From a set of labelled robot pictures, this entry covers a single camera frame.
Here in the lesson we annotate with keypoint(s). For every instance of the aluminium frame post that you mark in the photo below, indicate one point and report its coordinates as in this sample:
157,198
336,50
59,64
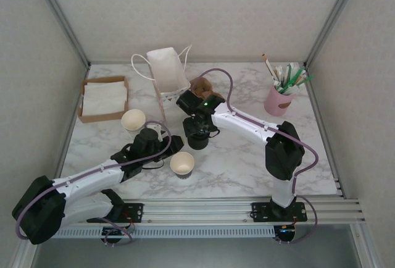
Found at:
331,18
64,18

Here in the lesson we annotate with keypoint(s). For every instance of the green drinking straw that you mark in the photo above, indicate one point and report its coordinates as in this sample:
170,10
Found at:
308,78
290,70
299,75

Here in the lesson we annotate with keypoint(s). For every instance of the white wrapped straw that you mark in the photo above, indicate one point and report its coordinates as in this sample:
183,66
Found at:
279,72
294,68

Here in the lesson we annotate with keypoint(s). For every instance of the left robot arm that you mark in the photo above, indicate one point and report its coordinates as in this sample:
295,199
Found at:
86,178

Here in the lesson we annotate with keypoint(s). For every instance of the stack of paper cups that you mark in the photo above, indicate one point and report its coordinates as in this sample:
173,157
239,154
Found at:
132,119

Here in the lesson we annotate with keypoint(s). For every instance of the stack of black lids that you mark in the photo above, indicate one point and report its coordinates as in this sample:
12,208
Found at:
199,144

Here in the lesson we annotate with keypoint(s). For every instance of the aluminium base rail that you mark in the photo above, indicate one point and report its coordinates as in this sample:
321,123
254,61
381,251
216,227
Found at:
197,212

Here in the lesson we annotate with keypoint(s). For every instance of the white paper napkins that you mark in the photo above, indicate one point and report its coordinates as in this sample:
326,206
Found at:
105,98

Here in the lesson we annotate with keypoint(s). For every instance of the small controller circuit board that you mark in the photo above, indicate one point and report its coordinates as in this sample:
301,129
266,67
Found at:
114,232
285,234

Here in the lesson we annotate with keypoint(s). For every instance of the brown cardboard tray box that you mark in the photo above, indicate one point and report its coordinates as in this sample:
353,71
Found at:
102,116

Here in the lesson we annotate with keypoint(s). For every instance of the pink straw holder cup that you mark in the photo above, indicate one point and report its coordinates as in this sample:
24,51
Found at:
279,101

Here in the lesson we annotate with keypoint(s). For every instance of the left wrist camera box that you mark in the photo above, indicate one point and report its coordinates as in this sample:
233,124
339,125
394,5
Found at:
159,132

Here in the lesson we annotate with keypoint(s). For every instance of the white straw with brown tip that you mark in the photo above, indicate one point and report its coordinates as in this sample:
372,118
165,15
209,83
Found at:
268,64

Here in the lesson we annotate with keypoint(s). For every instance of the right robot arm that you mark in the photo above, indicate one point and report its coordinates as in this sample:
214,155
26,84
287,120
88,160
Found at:
247,123

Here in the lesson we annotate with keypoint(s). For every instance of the aluminium side rail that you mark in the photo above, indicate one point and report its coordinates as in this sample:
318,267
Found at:
69,133
315,101

